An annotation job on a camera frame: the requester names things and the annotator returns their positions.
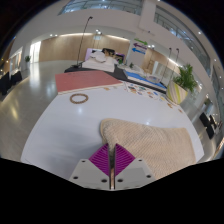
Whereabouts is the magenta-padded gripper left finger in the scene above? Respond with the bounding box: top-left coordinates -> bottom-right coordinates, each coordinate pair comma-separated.
69,143 -> 112,191

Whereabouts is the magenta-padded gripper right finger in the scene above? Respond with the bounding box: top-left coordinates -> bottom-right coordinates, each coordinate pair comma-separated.
112,143 -> 157,191

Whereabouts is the beige knitted towel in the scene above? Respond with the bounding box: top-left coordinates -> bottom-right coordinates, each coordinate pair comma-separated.
99,117 -> 198,181

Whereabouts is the colourful sticker sheet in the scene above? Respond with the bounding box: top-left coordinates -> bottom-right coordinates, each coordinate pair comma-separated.
124,82 -> 168,103

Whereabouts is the black chairs group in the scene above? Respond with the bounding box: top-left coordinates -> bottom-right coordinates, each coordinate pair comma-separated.
199,111 -> 218,140

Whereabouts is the potted plant in striped pot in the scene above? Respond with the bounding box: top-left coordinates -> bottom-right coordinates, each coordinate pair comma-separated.
165,63 -> 199,106

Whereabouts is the red rectangular mat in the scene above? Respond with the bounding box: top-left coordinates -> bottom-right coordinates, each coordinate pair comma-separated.
54,70 -> 124,95

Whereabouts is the blue board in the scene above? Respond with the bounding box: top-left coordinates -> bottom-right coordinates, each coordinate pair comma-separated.
123,69 -> 168,91

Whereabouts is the white display table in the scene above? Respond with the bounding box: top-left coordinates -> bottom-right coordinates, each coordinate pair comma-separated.
81,50 -> 118,73

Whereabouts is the purple display screen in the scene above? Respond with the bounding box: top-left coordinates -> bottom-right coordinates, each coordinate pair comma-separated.
84,47 -> 126,64

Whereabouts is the pillar with arrow signs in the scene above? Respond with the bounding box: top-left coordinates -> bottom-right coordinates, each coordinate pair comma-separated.
128,13 -> 158,68

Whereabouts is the black floor lamp pole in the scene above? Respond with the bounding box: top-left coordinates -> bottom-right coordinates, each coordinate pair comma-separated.
75,15 -> 94,68

